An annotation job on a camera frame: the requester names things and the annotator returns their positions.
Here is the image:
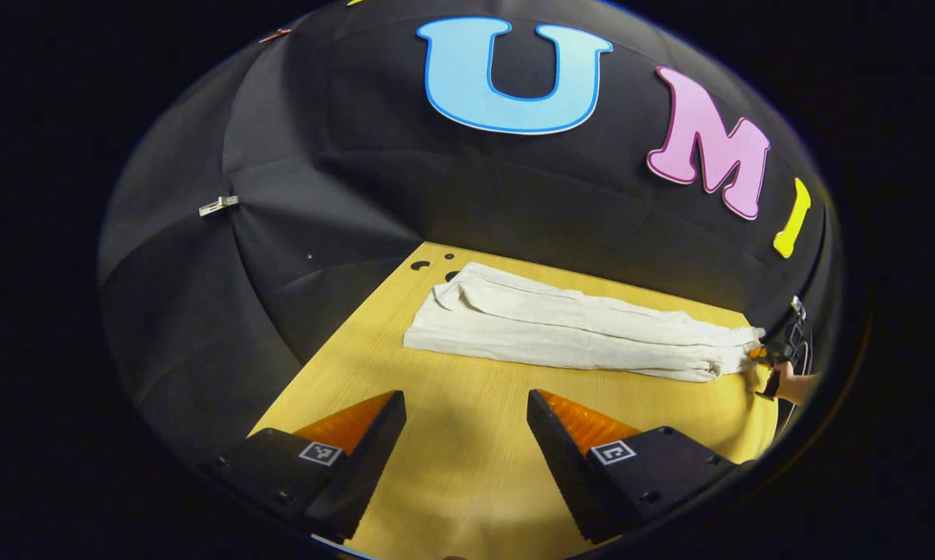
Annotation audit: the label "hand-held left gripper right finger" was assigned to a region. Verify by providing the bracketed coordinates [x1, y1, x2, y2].
[527, 388, 737, 545]

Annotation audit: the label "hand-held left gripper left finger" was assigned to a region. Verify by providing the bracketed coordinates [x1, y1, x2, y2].
[203, 390, 408, 544]

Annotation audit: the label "white jeans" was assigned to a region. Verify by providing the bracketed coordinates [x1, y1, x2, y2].
[403, 261, 767, 383]

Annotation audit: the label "black backdrop cloth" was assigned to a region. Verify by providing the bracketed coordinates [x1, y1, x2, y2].
[98, 0, 834, 467]

